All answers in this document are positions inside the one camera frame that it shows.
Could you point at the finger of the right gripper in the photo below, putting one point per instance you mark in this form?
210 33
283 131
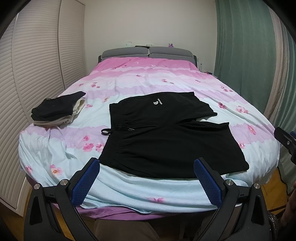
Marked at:
281 136

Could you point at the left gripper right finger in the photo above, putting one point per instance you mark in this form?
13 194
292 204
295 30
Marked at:
241 211

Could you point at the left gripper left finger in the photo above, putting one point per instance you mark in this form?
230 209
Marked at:
40 220

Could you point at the black pants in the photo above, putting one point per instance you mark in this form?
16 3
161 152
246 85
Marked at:
160 135

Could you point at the person right hand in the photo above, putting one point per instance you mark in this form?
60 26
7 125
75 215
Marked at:
289 212

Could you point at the pink floral bed cover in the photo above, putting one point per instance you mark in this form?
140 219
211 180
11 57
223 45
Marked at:
49 155

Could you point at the beige curtain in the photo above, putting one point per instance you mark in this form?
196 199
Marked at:
283 64

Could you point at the green curtain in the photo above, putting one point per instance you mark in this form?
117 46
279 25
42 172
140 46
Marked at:
245 56

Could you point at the folded black garment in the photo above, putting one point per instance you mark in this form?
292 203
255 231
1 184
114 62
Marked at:
52 109

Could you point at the folded cream garment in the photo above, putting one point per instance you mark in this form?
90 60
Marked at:
62 121

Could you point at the grey padded headboard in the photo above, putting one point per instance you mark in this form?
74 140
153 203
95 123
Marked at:
152 52

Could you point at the white louvered wardrobe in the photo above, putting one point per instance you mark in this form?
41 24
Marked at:
42 54

